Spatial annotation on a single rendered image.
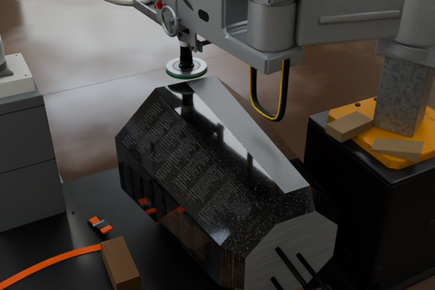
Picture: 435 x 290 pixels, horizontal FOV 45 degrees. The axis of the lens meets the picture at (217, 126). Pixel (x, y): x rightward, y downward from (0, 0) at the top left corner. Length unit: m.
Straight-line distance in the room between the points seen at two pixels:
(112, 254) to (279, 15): 1.47
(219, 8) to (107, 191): 1.56
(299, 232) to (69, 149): 2.14
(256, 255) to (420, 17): 1.11
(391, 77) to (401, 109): 0.15
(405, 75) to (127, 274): 1.58
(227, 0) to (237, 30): 0.14
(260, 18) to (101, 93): 2.60
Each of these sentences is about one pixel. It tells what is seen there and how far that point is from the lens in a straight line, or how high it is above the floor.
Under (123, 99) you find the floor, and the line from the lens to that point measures 4.30.
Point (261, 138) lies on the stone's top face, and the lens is 2.29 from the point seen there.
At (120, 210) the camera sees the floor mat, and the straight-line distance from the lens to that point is 3.19.
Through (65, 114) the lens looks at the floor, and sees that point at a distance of 4.20.
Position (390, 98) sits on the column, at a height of 0.95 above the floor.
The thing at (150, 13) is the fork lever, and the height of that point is 1.10.
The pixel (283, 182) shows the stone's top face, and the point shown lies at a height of 0.82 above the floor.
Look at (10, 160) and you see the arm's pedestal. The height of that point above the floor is 0.46.
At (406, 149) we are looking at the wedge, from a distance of 2.37.
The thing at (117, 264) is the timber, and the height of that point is 0.14.
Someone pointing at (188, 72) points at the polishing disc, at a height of 0.88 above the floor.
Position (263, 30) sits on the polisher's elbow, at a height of 1.34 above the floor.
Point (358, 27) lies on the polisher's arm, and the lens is 2.16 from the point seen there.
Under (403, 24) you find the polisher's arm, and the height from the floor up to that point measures 1.32.
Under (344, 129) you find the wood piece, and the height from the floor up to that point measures 0.83.
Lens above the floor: 2.10
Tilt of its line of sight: 33 degrees down
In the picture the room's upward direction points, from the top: straight up
